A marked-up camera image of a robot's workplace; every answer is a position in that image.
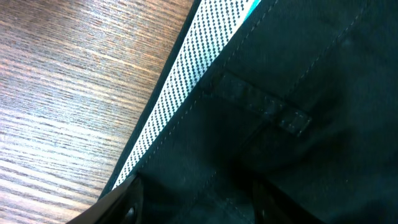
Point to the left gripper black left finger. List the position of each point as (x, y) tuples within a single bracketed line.
[(123, 205)]

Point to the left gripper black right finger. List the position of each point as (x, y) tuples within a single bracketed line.
[(272, 206)]

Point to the black shorts with patterned waistband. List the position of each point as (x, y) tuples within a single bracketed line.
[(299, 94)]

